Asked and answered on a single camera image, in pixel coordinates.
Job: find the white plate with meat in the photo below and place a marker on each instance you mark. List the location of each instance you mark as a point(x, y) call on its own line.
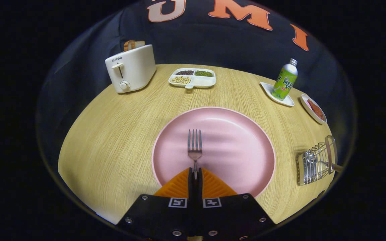
point(315, 108)

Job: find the white divided dish with beans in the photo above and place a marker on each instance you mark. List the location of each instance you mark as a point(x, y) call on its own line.
point(198, 81)

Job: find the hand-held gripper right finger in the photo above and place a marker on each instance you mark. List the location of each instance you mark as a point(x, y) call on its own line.
point(233, 217)

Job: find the brown toast slice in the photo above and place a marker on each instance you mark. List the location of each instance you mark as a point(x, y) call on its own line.
point(140, 44)
point(128, 45)

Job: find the white square coaster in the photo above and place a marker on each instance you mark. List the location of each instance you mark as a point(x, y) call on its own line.
point(285, 101)

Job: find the pink round plate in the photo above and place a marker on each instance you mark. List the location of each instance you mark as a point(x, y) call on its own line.
point(233, 150)

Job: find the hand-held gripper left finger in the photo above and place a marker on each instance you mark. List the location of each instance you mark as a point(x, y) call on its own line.
point(159, 217)

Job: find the metal cutlery drainer basket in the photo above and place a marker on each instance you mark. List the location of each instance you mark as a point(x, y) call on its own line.
point(313, 170)

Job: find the green soda bottle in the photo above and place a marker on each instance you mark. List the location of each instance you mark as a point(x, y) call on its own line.
point(284, 83)

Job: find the white toaster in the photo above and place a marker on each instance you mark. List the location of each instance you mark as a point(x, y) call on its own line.
point(134, 68)

